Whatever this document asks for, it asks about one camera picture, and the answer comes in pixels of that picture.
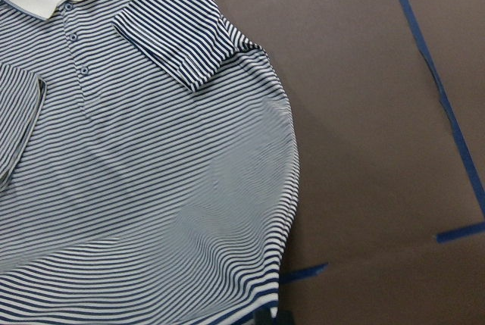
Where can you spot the striped polo shirt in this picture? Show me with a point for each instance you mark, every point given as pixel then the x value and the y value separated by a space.
pixel 149 166

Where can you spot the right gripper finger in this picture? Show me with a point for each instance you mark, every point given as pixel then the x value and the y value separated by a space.
pixel 263 317

